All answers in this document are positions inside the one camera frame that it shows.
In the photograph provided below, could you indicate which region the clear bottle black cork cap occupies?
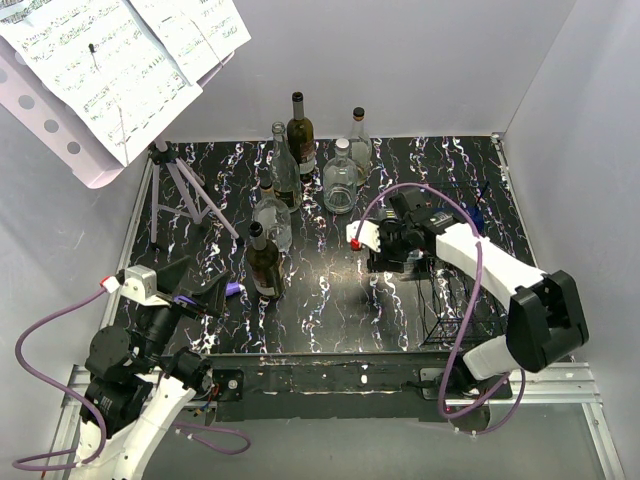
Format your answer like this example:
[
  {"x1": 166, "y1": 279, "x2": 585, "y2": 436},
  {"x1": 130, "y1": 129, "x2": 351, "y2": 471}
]
[{"x1": 348, "y1": 107, "x2": 372, "y2": 186}]

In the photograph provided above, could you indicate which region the black wire wine rack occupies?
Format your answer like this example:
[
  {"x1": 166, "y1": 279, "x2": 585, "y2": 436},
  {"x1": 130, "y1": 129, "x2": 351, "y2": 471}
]
[{"x1": 399, "y1": 180, "x2": 506, "y2": 349}]

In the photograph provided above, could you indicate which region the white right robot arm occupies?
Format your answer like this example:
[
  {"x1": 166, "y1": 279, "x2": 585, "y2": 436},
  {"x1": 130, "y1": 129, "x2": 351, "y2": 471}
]
[{"x1": 347, "y1": 183, "x2": 590, "y2": 398}]

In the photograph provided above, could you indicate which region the clear bottle gold neck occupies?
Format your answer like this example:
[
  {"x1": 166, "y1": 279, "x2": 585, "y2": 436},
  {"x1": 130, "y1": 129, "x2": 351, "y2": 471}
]
[{"x1": 252, "y1": 177, "x2": 292, "y2": 252}]

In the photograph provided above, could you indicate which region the clear flask black gold label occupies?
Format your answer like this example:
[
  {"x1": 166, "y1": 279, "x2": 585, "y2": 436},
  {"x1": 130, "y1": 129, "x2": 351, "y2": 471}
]
[{"x1": 406, "y1": 249, "x2": 437, "y2": 266}]

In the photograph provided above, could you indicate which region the purple floor cable loop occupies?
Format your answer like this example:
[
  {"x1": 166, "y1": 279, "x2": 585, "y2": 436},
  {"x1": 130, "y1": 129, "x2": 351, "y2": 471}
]
[{"x1": 172, "y1": 419, "x2": 255, "y2": 455}]

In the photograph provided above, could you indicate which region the blue clear tall bottle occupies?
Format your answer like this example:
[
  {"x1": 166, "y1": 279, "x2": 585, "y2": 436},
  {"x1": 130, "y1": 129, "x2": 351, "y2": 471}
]
[{"x1": 468, "y1": 207, "x2": 485, "y2": 235}]

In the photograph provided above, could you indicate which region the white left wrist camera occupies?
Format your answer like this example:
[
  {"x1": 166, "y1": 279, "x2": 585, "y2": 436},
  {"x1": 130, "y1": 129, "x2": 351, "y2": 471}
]
[{"x1": 120, "y1": 265, "x2": 166, "y2": 307}]

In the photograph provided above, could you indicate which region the small sheet music page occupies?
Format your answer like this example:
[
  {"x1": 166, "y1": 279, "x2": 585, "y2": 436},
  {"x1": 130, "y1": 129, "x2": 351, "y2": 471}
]
[{"x1": 131, "y1": 0, "x2": 251, "y2": 84}]

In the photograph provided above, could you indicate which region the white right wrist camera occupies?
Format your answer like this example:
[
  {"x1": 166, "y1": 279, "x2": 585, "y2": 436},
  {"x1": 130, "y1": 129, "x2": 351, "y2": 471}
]
[{"x1": 346, "y1": 220, "x2": 381, "y2": 253}]

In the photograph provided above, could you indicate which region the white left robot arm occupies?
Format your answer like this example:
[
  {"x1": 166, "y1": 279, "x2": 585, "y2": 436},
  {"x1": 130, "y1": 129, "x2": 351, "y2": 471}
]
[{"x1": 71, "y1": 257, "x2": 231, "y2": 479}]

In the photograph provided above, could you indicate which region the clear green-tinted bottle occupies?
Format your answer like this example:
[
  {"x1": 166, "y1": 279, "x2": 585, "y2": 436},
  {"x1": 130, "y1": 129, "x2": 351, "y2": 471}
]
[{"x1": 270, "y1": 121, "x2": 302, "y2": 213}]

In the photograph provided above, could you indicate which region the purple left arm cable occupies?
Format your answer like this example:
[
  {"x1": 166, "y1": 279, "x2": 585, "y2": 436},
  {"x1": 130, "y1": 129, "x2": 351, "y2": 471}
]
[{"x1": 9, "y1": 277, "x2": 121, "y2": 471}]

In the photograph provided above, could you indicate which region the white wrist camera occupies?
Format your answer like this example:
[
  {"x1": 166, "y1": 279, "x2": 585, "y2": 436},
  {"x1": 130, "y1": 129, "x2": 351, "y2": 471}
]
[
  {"x1": 120, "y1": 265, "x2": 166, "y2": 307},
  {"x1": 346, "y1": 220, "x2": 381, "y2": 253}
]

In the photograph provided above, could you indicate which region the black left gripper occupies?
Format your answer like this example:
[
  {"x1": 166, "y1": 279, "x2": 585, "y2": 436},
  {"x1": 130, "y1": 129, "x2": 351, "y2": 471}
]
[{"x1": 136, "y1": 254, "x2": 230, "y2": 371}]

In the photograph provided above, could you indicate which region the dark brown wine bottle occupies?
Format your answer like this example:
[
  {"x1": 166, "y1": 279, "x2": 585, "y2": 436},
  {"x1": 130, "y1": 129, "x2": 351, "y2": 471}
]
[{"x1": 286, "y1": 91, "x2": 316, "y2": 183}]

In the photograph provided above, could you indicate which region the purple marker pen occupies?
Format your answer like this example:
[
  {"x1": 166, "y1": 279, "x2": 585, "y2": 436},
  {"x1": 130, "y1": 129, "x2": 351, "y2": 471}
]
[{"x1": 173, "y1": 282, "x2": 244, "y2": 309}]

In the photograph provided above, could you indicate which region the clear square bottle white label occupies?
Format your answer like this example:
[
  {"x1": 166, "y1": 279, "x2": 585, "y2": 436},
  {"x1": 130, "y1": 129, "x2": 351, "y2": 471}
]
[{"x1": 322, "y1": 138, "x2": 358, "y2": 214}]

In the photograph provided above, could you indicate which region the lilac music stand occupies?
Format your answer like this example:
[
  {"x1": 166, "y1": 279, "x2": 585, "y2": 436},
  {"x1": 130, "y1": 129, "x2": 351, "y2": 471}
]
[{"x1": 1, "y1": 40, "x2": 244, "y2": 245}]

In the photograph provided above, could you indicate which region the green wine bottle silver neck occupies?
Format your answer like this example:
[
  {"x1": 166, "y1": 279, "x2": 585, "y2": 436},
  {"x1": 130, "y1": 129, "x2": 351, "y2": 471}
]
[{"x1": 245, "y1": 221, "x2": 285, "y2": 299}]

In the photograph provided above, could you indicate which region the large sheet music page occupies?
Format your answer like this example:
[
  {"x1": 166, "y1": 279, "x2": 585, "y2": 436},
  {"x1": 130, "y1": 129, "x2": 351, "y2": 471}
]
[{"x1": 1, "y1": 1, "x2": 202, "y2": 165}]

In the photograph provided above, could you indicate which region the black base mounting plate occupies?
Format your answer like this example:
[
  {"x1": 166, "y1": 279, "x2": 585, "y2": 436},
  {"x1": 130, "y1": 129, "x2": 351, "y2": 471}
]
[{"x1": 89, "y1": 352, "x2": 531, "y2": 426}]

